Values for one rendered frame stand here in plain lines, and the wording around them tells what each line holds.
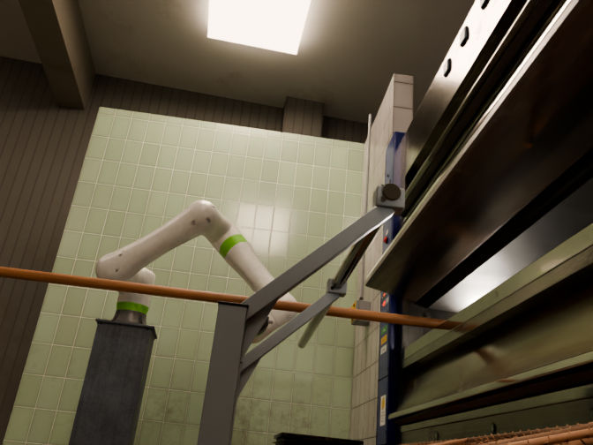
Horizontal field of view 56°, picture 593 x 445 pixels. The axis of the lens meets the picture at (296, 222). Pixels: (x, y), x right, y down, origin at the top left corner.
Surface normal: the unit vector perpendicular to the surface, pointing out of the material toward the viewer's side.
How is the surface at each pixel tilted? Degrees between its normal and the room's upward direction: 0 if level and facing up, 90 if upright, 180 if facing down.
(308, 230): 90
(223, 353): 90
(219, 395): 90
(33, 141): 90
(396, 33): 180
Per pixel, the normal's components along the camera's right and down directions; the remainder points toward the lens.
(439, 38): -0.09, 0.91
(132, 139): 0.11, -0.40
